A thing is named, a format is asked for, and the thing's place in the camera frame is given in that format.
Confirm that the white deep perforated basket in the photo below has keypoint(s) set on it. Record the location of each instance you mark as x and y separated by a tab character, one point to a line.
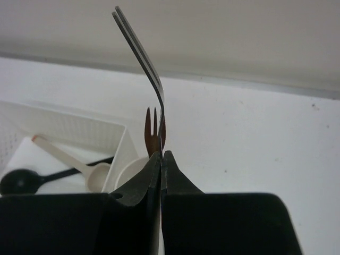
87	139

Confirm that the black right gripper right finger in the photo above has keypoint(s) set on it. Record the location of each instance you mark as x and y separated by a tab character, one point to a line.
194	222

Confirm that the black plastic spoon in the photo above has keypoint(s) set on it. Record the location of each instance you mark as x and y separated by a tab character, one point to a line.
26	181

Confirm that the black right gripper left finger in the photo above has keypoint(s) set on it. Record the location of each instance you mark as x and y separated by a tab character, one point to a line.
125	221

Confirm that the white cylindrical cup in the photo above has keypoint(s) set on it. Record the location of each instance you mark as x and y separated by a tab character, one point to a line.
130	171

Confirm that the beige plastic spoon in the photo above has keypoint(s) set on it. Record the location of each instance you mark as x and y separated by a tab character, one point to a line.
71	162

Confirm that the small silver metal fork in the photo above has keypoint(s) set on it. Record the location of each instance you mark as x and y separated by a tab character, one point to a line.
142	58

